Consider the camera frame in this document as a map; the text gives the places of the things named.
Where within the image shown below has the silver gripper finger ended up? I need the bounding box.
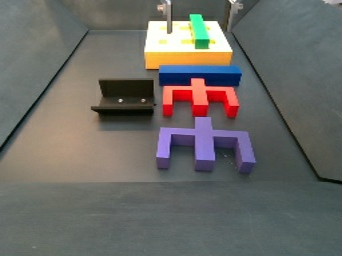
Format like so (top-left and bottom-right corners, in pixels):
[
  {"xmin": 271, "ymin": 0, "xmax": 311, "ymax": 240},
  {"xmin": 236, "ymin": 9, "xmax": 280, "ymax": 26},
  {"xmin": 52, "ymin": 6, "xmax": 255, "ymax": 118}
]
[
  {"xmin": 156, "ymin": 0, "xmax": 172, "ymax": 34},
  {"xmin": 227, "ymin": 0, "xmax": 243, "ymax": 30}
]

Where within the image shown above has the blue bar block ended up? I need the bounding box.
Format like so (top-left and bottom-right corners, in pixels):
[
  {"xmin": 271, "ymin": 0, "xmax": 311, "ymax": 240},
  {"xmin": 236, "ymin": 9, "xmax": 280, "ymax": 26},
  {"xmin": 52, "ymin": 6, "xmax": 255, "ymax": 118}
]
[{"xmin": 159, "ymin": 65, "xmax": 242, "ymax": 86}]

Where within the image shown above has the yellow slotted board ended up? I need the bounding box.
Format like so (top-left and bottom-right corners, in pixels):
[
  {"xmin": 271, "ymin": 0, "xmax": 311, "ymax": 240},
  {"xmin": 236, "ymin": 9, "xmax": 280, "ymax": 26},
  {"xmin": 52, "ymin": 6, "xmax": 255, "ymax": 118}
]
[{"xmin": 144, "ymin": 21, "xmax": 232, "ymax": 70}]

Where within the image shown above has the green bar block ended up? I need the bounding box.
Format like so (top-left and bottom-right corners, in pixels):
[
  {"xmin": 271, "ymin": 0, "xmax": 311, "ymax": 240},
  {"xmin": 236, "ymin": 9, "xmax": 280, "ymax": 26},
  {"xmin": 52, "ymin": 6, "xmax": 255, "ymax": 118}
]
[{"xmin": 190, "ymin": 14, "xmax": 210, "ymax": 49}]

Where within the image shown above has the red forked block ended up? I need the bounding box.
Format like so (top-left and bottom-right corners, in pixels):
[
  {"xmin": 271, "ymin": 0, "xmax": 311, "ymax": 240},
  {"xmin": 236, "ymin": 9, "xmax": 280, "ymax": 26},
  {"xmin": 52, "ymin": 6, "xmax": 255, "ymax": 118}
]
[{"xmin": 163, "ymin": 78, "xmax": 239, "ymax": 118}]

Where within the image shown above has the purple forked block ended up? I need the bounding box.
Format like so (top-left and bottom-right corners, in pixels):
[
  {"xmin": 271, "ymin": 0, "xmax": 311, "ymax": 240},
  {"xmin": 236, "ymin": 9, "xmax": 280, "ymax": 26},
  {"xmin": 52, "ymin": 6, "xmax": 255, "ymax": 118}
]
[{"xmin": 156, "ymin": 117, "xmax": 256, "ymax": 173}]

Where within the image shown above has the black angle bracket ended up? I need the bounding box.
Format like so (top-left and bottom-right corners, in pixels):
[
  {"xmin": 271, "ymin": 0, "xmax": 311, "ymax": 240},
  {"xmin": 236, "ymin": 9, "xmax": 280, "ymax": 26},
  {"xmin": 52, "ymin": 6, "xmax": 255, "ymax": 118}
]
[{"xmin": 91, "ymin": 78, "xmax": 155, "ymax": 115}]

